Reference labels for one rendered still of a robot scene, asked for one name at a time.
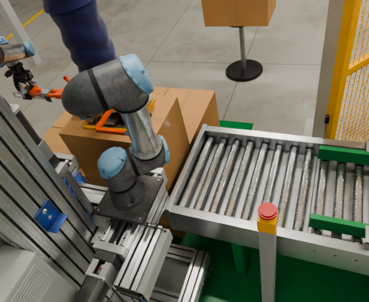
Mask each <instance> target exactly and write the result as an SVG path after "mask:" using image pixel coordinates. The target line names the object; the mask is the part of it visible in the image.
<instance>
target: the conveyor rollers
mask: <svg viewBox="0 0 369 302"><path fill-rule="evenodd" d="M213 142H214V138H213V137H208V138H207V140H206V142H205V145H204V147H203V149H202V152H201V154H200V156H199V158H198V161H197V163H196V166H195V168H194V170H193V172H192V175H191V177H190V179H189V182H188V184H187V187H186V189H185V190H184V193H183V196H182V198H181V200H180V202H179V206H182V207H187V205H188V204H189V201H190V198H191V196H192V194H193V191H194V189H195V186H196V184H197V181H198V179H199V177H200V174H201V171H202V169H203V167H204V164H205V162H206V160H207V157H208V154H209V152H210V150H211V147H212V145H213ZM226 144H227V140H226V139H224V138H221V139H220V141H219V144H218V146H217V149H216V151H215V153H214V156H213V159H212V161H211V164H210V166H209V169H208V171H207V174H206V176H205V179H204V181H203V184H202V186H201V189H200V192H199V194H198V197H197V199H196V201H195V204H194V207H193V209H197V210H202V208H203V205H204V203H205V199H206V198H207V194H208V192H209V189H210V186H211V184H212V181H213V179H214V175H215V174H216V170H217V168H218V165H219V162H220V160H221V157H222V155H223V151H224V150H225V146H226ZM239 147H240V141H238V140H234V141H233V143H232V146H231V149H230V151H229V154H228V157H227V160H226V162H225V166H224V168H223V171H222V174H221V177H220V179H219V182H218V185H217V188H216V191H215V193H214V196H213V199H212V201H211V204H210V208H209V210H208V212H211V213H216V214H217V211H218V209H219V206H220V202H221V200H222V197H223V193H224V191H225V188H226V185H227V182H228V179H229V176H230V173H231V170H232V167H233V164H234V161H235V158H236V155H237V152H238V150H239ZM253 148H254V143H253V142H251V141H249V142H247V144H246V147H245V150H244V153H243V156H242V159H241V162H240V166H239V168H238V171H237V175H236V178H235V181H234V184H233V187H232V190H231V194H230V196H229V200H228V203H227V205H226V209H225V212H224V215H225V216H230V217H233V214H234V211H235V207H236V205H237V201H238V197H239V194H240V191H241V187H242V185H243V181H244V177H245V175H246V171H247V168H248V164H249V161H250V157H251V155H252V151H253ZM267 150H268V145H267V144H265V143H262V144H261V146H260V148H259V152H258V156H257V159H256V163H255V167H254V170H253V174H252V178H251V180H250V184H249V188H248V191H247V195H246V199H245V201H244V205H243V209H242V212H241V216H240V219H245V220H248V221H249V219H250V215H251V212H252V207H253V203H254V200H255V196H256V192H257V189H258V185H259V181H260V178H261V173H262V169H263V166H264V162H265V158H266V155H267ZM282 152H283V147H282V146H281V145H276V146H275V148H274V153H273V158H272V161H271V165H270V170H269V173H268V177H267V182H266V185H265V190H264V194H263V197H262V202H261V204H262V203H271V200H272V196H273V192H274V187H275V183H276V178H277V173H278V170H279V165H280V160H281V157H282ZM297 154H298V149H297V148H296V147H291V148H290V150H289V156H288V161H287V164H286V170H285V176H284V179H283V184H282V190H281V194H280V199H279V205H278V208H277V210H278V211H279V216H278V223H277V227H282V228H284V225H285V220H286V214H287V209H288V203H289V197H290V193H291V187H292V181H293V177H294V171H295V164H296V161H297ZM313 154H314V151H313V150H312V149H306V151H305V154H304V161H303V168H302V172H301V179H300V186H299V190H298V197H297V204H296V208H295V215H294V222H293V226H292V229H293V230H297V231H303V225H304V217H305V212H306V204H307V196H308V188H309V183H310V175H311V167H312V162H313ZM328 168H329V160H326V159H320V164H319V174H318V179H317V188H316V198H315V203H314V212H313V214H317V215H323V216H324V210H325V198H326V187H327V180H328ZM345 179H346V162H340V161H337V168H336V175H335V189H334V203H333V211H332V217H333V218H339V219H343V210H344V190H345ZM363 210H364V165H362V164H354V173H353V202H352V221H355V222H361V223H363Z"/></svg>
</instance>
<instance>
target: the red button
mask: <svg viewBox="0 0 369 302"><path fill-rule="evenodd" d="M258 215H259V217H260V218H262V219H264V220H266V221H270V220H273V219H274V218H275V217H276V216H277V207H276V206H275V205H274V204H272V203H262V204H261V205H260V206H259V207H258Z"/></svg>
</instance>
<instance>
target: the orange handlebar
mask: <svg viewBox="0 0 369 302"><path fill-rule="evenodd" d="M41 90H42V89H36V90H35V91H36V92H40V91H41ZM52 92H53V93H49V94H48V97H53V98H56V99H61V98H62V92H63V89H52ZM32 93H35V92H32ZM32 96H39V94H38V93H37V95H32ZM112 111H113V109H111V110H108V111H106V112H105V113H104V115H103V116H102V118H101V119H100V120H99V122H98V123H97V125H96V126H95V131H96V132H98V133H104V134H115V135H125V131H127V130H123V129H111V128H102V126H103V124H104V123H105V121H106V120H107V119H108V117H109V115H110V114H111V112H112Z"/></svg>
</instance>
